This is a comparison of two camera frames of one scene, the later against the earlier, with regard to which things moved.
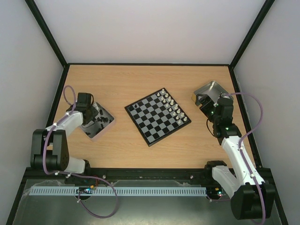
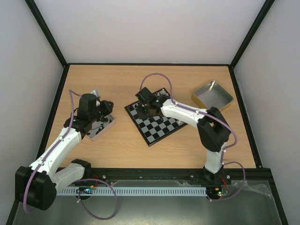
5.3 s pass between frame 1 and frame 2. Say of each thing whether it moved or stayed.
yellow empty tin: stayed
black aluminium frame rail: stayed
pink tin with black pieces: stayed
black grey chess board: stayed
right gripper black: moved
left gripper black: moved
